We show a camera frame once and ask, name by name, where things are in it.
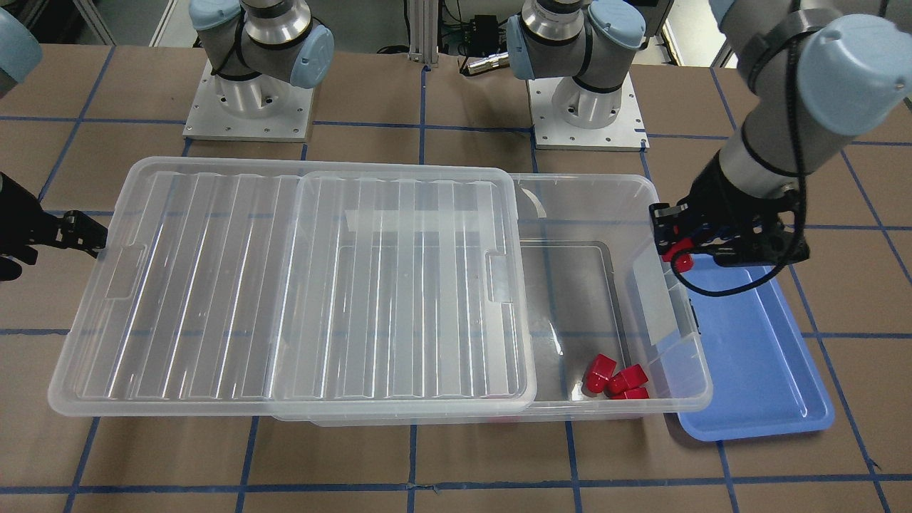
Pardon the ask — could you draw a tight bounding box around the blue plastic tray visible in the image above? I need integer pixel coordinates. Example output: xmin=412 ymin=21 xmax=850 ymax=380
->
xmin=678 ymin=281 xmax=835 ymax=442

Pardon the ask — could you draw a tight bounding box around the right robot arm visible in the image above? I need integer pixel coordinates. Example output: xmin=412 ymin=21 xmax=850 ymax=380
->
xmin=1 ymin=1 xmax=335 ymax=281

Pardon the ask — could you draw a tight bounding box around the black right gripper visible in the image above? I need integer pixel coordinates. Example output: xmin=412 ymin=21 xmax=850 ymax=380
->
xmin=1 ymin=173 xmax=108 ymax=281

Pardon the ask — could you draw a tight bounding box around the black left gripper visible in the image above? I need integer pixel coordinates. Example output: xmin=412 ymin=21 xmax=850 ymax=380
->
xmin=648 ymin=153 xmax=810 ymax=267

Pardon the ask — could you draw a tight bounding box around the clear plastic storage box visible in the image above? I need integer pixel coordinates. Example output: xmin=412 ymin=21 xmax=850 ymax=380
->
xmin=249 ymin=167 xmax=713 ymax=426

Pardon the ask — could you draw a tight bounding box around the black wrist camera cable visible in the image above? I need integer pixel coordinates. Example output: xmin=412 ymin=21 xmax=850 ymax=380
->
xmin=670 ymin=28 xmax=810 ymax=299

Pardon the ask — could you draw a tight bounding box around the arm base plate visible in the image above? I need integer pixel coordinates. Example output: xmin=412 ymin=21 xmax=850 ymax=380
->
xmin=182 ymin=63 xmax=315 ymax=143
xmin=527 ymin=75 xmax=651 ymax=152

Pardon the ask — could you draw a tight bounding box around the red block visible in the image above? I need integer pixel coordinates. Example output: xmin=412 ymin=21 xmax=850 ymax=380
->
xmin=661 ymin=237 xmax=695 ymax=274
xmin=609 ymin=387 xmax=651 ymax=400
xmin=605 ymin=364 xmax=648 ymax=399
xmin=581 ymin=353 xmax=618 ymax=396

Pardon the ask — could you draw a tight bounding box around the clear plastic box lid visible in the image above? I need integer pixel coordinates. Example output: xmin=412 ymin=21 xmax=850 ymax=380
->
xmin=48 ymin=157 xmax=537 ymax=425

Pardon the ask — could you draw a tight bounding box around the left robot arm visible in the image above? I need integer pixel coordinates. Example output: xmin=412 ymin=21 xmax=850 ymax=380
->
xmin=506 ymin=1 xmax=911 ymax=272

